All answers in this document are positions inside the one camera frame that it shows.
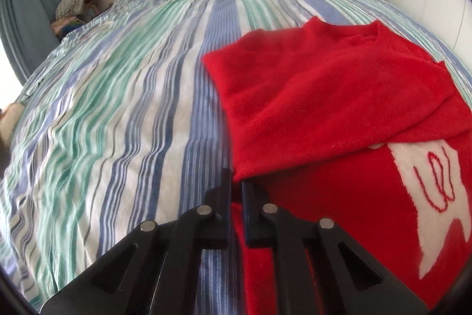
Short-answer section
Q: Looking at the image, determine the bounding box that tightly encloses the red knit sweater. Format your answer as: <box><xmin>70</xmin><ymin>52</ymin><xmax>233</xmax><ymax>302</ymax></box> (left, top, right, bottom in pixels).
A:
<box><xmin>203</xmin><ymin>18</ymin><xmax>471</xmax><ymax>309</ymax></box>

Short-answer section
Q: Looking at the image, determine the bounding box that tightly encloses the striped blue green bedspread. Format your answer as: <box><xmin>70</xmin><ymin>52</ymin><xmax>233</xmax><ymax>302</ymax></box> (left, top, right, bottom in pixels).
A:
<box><xmin>1</xmin><ymin>0</ymin><xmax>471</xmax><ymax>309</ymax></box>

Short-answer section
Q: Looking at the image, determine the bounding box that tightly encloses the pile of clothes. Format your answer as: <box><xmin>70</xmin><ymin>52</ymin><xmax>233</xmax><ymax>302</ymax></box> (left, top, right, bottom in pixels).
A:
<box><xmin>51</xmin><ymin>0</ymin><xmax>101</xmax><ymax>41</ymax></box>

